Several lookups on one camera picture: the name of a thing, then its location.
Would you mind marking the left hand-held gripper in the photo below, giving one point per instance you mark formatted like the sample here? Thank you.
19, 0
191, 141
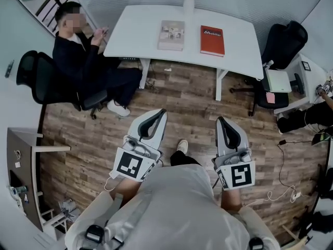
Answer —
145, 150

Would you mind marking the white box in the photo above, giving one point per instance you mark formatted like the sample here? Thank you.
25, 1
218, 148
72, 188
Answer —
279, 81

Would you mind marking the person's white shirt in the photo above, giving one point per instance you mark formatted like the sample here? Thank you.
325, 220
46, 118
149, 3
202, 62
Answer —
177, 207

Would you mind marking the person's black trouser leg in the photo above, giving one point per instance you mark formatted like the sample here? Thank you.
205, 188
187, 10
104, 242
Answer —
182, 159

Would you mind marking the person's right forearm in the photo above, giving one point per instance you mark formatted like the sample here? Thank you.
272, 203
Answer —
231, 200

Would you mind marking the grey book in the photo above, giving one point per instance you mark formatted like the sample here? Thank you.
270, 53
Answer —
171, 35

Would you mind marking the white paper scrap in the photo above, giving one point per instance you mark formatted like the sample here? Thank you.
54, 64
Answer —
167, 69

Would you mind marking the red book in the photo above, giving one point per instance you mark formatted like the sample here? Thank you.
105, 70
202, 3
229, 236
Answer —
212, 42

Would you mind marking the white side desk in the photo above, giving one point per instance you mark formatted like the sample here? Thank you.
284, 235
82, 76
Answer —
309, 82

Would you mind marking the person's left forearm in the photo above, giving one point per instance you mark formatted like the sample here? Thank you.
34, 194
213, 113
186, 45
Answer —
127, 187

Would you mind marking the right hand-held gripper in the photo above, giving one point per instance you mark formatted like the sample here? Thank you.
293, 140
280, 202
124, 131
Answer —
242, 176

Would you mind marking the black mesh office chair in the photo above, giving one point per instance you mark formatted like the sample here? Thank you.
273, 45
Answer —
33, 72

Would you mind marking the white table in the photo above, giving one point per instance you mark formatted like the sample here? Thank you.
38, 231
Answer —
135, 35

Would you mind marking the pink note pad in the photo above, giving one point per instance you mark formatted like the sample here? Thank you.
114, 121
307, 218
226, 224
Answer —
270, 97

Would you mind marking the clear water bottle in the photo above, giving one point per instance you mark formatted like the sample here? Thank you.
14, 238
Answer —
268, 64

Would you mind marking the person's white shoe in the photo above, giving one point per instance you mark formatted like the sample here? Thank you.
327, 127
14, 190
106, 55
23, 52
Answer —
182, 145

